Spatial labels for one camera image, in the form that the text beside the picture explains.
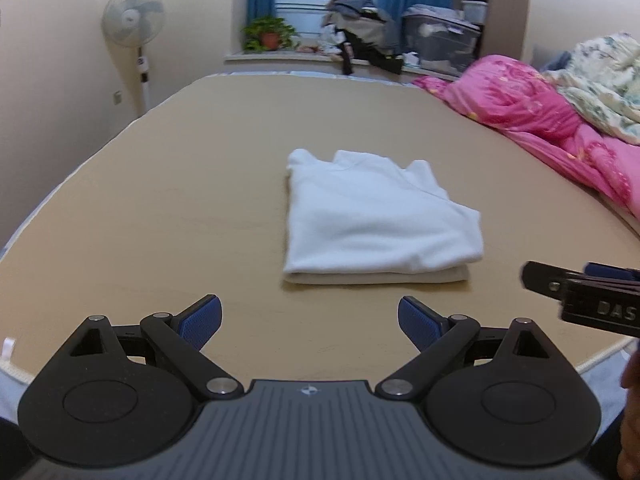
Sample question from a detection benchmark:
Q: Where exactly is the white small garment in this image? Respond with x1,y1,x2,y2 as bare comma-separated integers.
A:
283,148,484,285

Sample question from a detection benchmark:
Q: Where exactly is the pile of dark clothes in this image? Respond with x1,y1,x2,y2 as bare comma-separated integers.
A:
319,0,404,75

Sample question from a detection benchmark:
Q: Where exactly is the person right hand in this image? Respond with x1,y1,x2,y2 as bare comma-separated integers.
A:
617,350,640,480

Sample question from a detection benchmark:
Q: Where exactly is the pale green floral quilt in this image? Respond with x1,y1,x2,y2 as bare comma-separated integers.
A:
542,32,640,145

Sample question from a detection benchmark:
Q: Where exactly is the pink floral quilt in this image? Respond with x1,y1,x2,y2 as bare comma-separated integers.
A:
412,55,639,217

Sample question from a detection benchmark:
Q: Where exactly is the beige bed mattress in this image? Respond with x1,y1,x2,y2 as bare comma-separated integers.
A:
1,75,639,382

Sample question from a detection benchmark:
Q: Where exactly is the clear plastic storage bin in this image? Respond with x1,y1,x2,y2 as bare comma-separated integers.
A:
400,4,482,74

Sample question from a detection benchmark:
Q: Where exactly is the white box on shelf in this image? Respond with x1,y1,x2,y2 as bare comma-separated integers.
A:
462,0,488,25

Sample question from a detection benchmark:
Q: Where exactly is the wooden wardrobe panel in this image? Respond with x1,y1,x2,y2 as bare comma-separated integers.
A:
480,0,529,58

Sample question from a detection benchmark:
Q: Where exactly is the white standing fan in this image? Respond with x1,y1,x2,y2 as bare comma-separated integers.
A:
101,0,165,114

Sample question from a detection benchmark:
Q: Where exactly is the potted green plant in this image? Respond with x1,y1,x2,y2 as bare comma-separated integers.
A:
243,15,299,52

